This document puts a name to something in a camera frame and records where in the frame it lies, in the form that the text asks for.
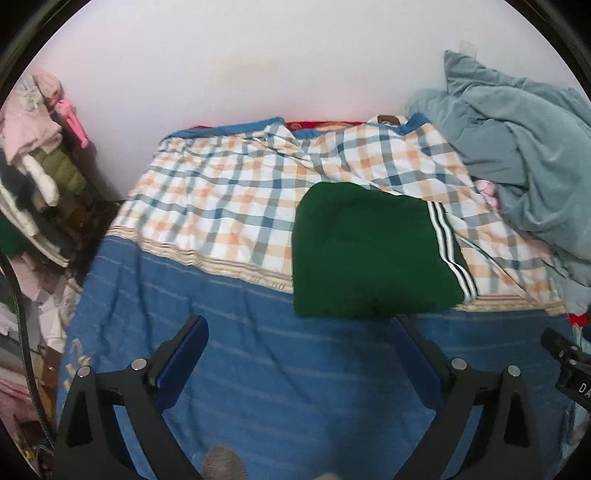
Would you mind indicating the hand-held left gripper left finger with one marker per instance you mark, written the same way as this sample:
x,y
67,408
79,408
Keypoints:
x,y
182,357

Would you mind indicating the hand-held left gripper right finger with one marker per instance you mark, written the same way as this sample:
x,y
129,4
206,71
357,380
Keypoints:
x,y
413,357

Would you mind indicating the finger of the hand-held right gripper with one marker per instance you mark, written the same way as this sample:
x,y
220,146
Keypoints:
x,y
556,344

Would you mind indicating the green and white jacket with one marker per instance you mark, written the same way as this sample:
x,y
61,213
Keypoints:
x,y
360,249

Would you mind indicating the pile of clothes on rack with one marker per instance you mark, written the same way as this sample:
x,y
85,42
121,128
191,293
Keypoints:
x,y
41,184

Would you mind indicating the blue striped blanket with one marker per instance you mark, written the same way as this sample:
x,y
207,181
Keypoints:
x,y
277,369

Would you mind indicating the plaid bed sheet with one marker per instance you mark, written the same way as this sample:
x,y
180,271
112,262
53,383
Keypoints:
x,y
207,203

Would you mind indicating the small pink cloth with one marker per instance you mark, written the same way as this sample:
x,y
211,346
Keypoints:
x,y
487,190

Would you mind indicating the grey-blue quilt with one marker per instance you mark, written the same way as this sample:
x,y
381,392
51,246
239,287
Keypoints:
x,y
517,138

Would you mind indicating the red cloth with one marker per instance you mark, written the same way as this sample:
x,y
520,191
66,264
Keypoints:
x,y
318,125

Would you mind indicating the pink hanging garment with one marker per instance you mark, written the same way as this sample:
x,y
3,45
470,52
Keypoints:
x,y
74,122

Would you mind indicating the clear wall hook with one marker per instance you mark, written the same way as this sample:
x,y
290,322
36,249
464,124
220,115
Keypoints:
x,y
468,48

